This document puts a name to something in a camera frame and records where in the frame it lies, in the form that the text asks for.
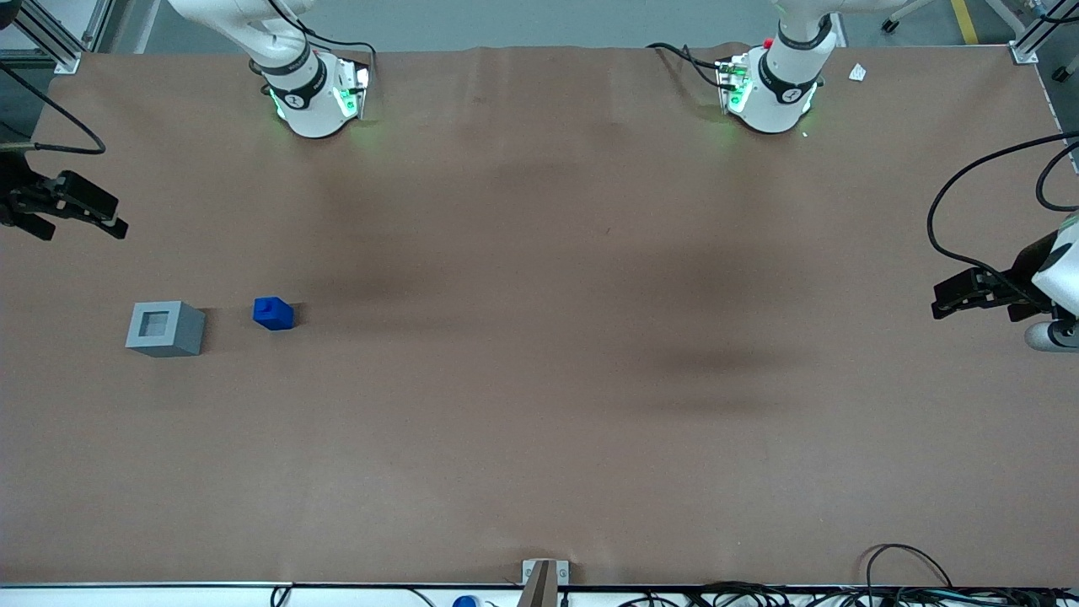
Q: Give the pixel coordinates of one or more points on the white chair base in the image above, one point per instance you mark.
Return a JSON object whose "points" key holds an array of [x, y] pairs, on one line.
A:
{"points": [[906, 10]]}

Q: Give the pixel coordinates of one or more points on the blue plastic part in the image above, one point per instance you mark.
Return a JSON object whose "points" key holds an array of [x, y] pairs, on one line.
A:
{"points": [[274, 314]]}

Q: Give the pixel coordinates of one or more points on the gray camera mount bracket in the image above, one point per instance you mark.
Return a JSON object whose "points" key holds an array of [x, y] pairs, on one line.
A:
{"points": [[544, 577]]}

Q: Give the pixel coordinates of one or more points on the gray square base block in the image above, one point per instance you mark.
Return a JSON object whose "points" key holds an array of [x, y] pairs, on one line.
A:
{"points": [[173, 337]]}

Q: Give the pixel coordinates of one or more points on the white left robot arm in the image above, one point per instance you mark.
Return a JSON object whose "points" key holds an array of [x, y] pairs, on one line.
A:
{"points": [[780, 84]]}

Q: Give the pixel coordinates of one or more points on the small blue round object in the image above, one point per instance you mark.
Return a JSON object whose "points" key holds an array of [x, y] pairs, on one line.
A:
{"points": [[464, 602]]}

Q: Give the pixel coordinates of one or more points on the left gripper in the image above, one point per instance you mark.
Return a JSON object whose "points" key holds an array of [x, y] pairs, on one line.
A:
{"points": [[1025, 271]]}

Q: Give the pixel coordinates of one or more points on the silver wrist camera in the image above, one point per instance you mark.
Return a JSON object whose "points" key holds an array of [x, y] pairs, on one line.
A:
{"points": [[1049, 335]]}

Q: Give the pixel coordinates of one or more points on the large table cover sheet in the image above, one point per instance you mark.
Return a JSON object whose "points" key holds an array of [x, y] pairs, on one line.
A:
{"points": [[539, 379]]}

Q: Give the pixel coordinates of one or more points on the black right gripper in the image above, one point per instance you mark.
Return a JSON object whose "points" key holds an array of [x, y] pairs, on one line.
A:
{"points": [[14, 190]]}

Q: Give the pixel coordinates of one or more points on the black caster wheel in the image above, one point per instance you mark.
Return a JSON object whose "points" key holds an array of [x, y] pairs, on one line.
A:
{"points": [[1062, 74]]}

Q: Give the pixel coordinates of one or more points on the aluminium frame profile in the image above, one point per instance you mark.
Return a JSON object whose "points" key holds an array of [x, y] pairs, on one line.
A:
{"points": [[50, 38], [1033, 38]]}

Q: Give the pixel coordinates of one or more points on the white paper scrap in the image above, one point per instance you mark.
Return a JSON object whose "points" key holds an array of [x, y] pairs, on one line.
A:
{"points": [[857, 72]]}

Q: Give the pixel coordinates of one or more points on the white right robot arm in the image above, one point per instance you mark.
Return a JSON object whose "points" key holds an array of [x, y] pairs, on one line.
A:
{"points": [[305, 84]]}

